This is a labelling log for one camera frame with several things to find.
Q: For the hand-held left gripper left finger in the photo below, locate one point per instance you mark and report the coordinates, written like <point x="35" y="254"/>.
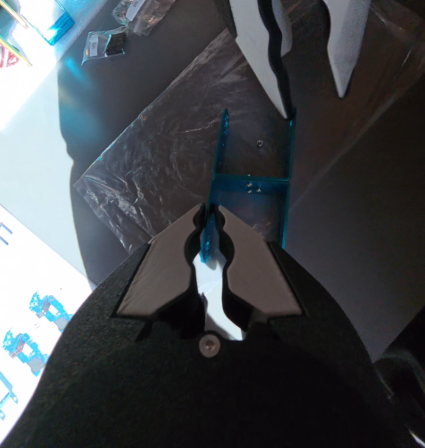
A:
<point x="156" y="280"/>

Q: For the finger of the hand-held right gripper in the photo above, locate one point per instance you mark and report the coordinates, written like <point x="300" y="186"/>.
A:
<point x="254" y="38"/>
<point x="345" y="42"/>

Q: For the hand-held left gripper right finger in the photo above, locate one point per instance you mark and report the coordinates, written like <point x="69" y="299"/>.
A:
<point x="261" y="276"/>

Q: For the blue metal bracket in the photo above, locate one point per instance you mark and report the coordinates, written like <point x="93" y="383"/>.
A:
<point x="230" y="187"/>

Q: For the grey desk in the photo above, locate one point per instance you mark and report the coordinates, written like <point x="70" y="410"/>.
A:
<point x="356" y="227"/>

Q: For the white instruction sheet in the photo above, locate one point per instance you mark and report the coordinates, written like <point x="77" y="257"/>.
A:
<point x="30" y="280"/>

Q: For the large clear plastic bag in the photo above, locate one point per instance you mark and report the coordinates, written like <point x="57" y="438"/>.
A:
<point x="163" y="140"/>

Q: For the pile of small screw bags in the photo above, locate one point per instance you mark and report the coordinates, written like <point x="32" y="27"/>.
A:
<point x="104" y="45"/>

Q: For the blue plain U bracket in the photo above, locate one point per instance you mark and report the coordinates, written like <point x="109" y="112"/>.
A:
<point x="58" y="24"/>

